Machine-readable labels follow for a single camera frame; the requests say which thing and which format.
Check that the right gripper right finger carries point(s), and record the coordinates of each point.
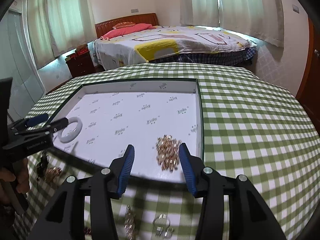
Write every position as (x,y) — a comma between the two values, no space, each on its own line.
(250,216)

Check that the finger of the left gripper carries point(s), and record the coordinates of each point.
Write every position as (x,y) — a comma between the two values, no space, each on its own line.
(25,123)
(55,126)

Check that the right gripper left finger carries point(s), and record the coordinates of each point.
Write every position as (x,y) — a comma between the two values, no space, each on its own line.
(63,216)

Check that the pale jade bangle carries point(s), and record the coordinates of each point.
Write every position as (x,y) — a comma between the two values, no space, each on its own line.
(70,132)

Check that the green white jewelry tray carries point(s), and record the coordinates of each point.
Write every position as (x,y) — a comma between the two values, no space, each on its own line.
(136,112)

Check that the person left hand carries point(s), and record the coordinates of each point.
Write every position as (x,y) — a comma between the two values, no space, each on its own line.
(21,176)

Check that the glass sliding wardrobe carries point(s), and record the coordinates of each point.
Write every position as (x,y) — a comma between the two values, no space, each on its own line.
(26,89)

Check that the dark wooden nightstand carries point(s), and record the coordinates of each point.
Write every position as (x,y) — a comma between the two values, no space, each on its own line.
(80,65)

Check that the red boxes on nightstand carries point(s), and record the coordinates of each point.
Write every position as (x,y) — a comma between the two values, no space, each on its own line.
(80,50)

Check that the green checkered tablecloth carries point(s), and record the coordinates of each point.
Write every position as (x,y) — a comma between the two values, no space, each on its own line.
(250,126)

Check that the left white curtain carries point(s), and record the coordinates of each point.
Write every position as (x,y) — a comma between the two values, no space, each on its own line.
(58,26)

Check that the white curtain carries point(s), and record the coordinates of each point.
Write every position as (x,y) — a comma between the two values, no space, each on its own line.
(261,19)
(58,26)

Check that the pink pillow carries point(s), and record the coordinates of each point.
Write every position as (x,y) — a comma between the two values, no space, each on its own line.
(127,30)

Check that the red embroidered cushion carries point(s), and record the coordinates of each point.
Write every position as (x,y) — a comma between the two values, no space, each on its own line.
(123,25)

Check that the brown wooden door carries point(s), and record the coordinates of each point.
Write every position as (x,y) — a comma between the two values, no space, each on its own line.
(308,94)

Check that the bed with patterned sheet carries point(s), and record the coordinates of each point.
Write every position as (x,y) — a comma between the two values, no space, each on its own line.
(173,44)

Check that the right white curtain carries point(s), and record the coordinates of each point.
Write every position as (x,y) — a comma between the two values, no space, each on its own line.
(261,19)

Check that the wall light switch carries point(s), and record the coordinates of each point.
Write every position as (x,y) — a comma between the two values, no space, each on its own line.
(295,8)

